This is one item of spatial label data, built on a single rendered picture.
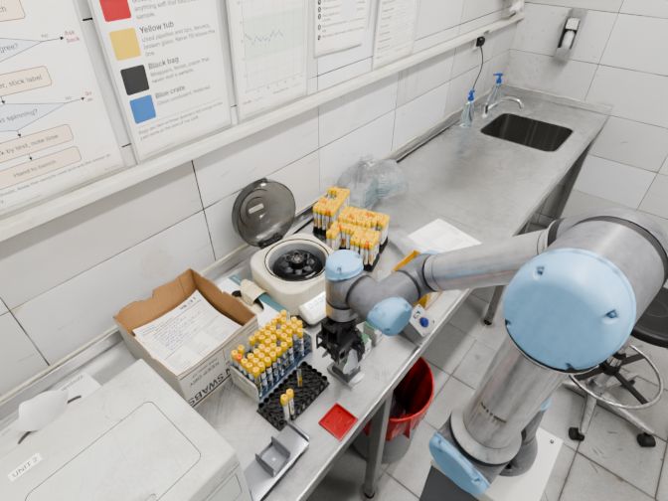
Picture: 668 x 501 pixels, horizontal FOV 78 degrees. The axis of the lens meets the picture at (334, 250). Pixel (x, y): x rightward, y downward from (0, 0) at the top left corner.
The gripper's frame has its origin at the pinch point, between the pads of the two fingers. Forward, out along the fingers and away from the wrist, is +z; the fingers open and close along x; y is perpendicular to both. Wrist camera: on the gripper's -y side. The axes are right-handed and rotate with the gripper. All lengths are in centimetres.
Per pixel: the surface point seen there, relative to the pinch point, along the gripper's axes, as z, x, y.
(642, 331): 29, 60, -97
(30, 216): -40, -52, 39
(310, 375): 4.2, -5.7, 7.4
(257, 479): 2.1, 4.3, 33.4
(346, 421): 5.9, 8.8, 10.2
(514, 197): 6, -2, -114
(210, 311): -0.1, -39.4, 13.2
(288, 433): 2.1, 2.1, 22.5
